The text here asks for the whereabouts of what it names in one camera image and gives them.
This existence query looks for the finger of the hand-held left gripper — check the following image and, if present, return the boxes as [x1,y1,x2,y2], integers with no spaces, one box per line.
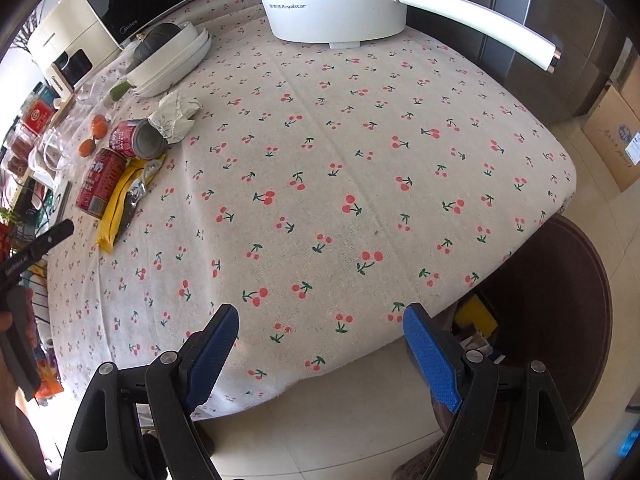
[27,219,76,257]

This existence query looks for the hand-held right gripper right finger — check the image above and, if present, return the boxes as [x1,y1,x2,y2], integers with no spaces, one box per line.
[402,302,586,480]

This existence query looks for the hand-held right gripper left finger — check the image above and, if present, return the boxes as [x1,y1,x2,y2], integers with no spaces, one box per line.
[59,303,240,480]

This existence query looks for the yellow sponge block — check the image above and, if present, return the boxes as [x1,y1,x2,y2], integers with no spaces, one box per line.
[457,295,499,336]

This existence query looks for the brown trash bin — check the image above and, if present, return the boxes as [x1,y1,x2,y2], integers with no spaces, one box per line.
[449,214,614,462]

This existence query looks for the person's left forearm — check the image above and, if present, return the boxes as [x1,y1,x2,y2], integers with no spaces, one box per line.
[0,400,62,480]

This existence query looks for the person's left hand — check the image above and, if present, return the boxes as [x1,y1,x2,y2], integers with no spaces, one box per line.
[0,311,24,411]

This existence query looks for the orange snack packet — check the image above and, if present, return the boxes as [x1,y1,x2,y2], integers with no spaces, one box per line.
[34,359,66,401]

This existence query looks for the yellow foil wrapper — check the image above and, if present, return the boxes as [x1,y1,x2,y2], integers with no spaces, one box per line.
[96,154,166,254]

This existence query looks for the open red can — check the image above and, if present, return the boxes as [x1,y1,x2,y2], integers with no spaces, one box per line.
[108,118,169,160]

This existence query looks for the crumpled white green wrapper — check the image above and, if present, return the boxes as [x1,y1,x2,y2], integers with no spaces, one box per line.
[148,90,202,145]

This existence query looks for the white air fryer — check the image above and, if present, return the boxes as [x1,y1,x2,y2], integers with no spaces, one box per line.
[27,0,124,99]

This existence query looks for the stack of white bowls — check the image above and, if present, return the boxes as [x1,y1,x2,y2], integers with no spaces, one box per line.
[124,22,212,99]

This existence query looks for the cherry print tablecloth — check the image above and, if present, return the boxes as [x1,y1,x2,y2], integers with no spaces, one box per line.
[47,0,577,419]

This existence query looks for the green squash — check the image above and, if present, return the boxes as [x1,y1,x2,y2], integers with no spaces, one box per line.
[127,22,180,71]

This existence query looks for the cardboard box with white label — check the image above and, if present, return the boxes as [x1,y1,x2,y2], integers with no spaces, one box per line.
[581,84,640,192]

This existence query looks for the white electric cooking pot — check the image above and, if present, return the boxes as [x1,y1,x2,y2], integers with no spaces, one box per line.
[248,0,564,75]

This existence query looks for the grey refrigerator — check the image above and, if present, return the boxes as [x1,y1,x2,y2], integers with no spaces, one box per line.
[400,0,632,124]

